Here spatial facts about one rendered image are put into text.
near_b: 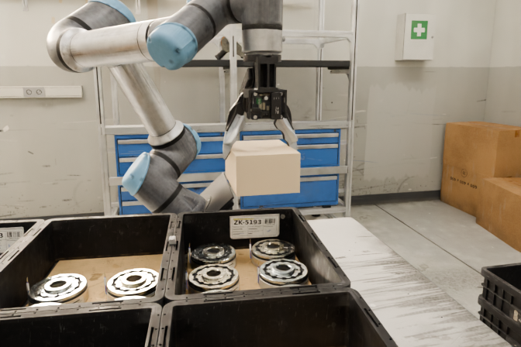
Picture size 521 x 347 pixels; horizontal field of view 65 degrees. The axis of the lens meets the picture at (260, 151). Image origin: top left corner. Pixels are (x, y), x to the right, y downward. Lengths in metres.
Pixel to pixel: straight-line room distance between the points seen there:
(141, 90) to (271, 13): 0.52
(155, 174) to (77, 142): 2.49
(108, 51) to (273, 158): 0.38
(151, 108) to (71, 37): 0.31
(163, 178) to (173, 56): 0.55
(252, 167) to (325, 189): 2.25
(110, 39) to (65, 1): 2.80
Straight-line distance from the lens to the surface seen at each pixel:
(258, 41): 0.74
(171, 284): 0.70
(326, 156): 2.91
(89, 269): 1.03
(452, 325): 1.10
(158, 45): 0.72
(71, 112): 3.62
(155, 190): 1.18
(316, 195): 2.96
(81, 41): 0.93
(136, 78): 1.14
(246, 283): 0.90
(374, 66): 3.95
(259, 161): 0.73
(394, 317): 1.08
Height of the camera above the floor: 1.27
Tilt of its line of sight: 11 degrees down
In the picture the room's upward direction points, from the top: straight up
